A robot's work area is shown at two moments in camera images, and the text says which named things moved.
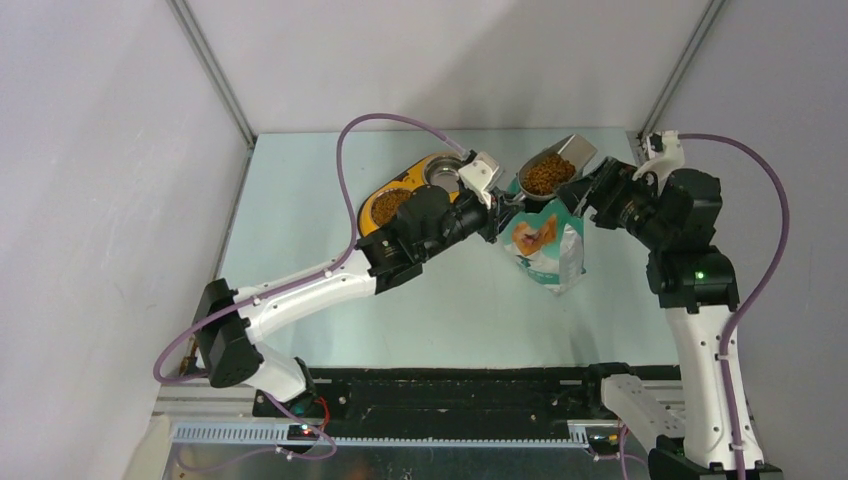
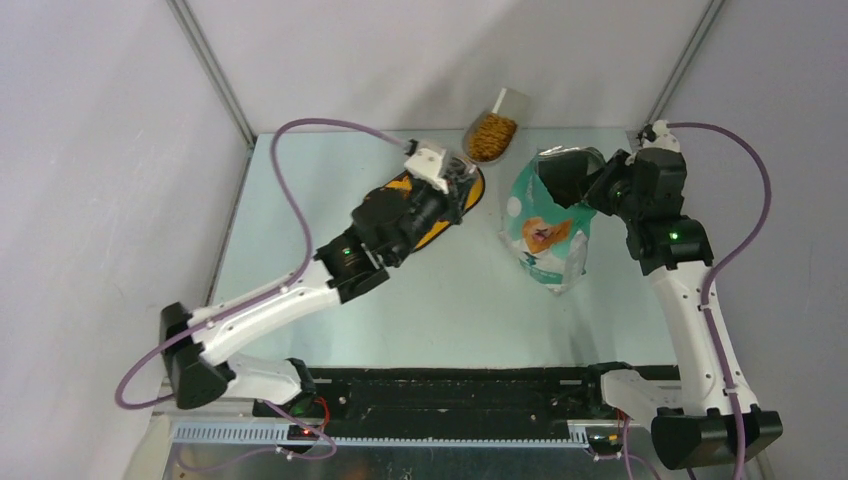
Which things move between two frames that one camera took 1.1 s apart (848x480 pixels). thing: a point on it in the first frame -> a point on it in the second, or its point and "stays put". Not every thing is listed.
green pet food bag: (547, 241) stays put
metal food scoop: (541, 176) -> (490, 135)
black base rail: (436, 396) stays put
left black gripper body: (489, 228) -> (437, 205)
